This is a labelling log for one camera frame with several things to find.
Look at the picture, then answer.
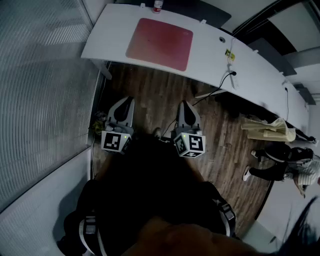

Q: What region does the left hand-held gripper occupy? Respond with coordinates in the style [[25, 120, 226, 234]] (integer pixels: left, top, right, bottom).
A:
[[101, 96, 135, 155]]

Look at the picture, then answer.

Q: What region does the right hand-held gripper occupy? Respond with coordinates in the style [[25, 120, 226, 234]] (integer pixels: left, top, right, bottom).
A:
[[173, 100, 206, 158]]

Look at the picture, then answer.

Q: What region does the red mouse pad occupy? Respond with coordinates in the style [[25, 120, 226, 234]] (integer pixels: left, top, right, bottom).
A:
[[124, 17, 194, 73]]

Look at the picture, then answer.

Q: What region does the person's right forearm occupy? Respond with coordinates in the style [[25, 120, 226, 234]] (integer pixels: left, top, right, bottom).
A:
[[186, 156, 207, 185]]

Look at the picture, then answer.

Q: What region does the dark floor clutter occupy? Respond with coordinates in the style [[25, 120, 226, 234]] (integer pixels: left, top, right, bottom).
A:
[[91, 111, 109, 136]]

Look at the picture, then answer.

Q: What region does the white desk leg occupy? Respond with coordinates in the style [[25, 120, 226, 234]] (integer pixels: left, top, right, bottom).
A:
[[95, 59, 113, 81]]

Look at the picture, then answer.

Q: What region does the white power strip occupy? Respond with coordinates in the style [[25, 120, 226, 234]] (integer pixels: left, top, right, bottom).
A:
[[227, 63, 241, 90]]

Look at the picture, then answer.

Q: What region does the person's black clothing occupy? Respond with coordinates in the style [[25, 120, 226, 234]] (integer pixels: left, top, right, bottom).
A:
[[56, 133, 237, 256]]

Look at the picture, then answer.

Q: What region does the beige cloth bag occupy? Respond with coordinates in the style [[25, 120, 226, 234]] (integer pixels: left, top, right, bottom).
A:
[[264, 117, 297, 143]]

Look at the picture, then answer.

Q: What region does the person's face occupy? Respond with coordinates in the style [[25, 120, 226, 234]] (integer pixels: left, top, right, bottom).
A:
[[122, 216, 276, 256]]

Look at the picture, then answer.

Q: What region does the black power cable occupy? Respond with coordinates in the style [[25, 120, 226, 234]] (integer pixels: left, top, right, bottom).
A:
[[162, 70, 237, 137]]

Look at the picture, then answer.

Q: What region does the thin white cable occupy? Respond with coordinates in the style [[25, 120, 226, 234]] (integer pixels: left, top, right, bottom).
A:
[[226, 37, 237, 67]]

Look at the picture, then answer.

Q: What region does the thin black cable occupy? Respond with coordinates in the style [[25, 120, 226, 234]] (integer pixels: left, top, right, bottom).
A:
[[284, 86, 290, 121]]

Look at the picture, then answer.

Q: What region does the grey shoulder strap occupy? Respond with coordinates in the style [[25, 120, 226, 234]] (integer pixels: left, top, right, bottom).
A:
[[78, 214, 102, 256], [212, 197, 237, 237]]

